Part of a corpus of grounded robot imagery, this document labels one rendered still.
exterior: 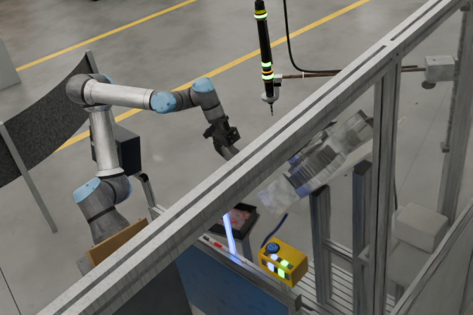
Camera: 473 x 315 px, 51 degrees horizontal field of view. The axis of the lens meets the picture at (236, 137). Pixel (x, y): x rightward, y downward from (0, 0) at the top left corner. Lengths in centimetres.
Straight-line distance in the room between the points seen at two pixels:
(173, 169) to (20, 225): 123
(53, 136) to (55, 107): 20
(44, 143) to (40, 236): 72
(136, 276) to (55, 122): 308
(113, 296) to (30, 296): 297
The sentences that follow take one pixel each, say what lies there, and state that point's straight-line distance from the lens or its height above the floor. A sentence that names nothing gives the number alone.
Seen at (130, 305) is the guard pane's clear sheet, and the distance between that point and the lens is 69.
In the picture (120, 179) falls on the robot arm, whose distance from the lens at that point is 207.
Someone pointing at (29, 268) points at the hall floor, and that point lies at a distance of 378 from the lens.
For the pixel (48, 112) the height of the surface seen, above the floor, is 83.
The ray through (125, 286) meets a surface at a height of 203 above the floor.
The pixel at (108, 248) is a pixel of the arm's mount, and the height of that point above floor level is 118.
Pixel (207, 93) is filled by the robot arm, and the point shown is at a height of 159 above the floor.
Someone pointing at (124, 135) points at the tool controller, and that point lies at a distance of 235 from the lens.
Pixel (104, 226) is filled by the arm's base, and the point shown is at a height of 123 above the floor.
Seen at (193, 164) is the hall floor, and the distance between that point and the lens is 407.
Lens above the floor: 251
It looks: 36 degrees down
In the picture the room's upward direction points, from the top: 10 degrees counter-clockwise
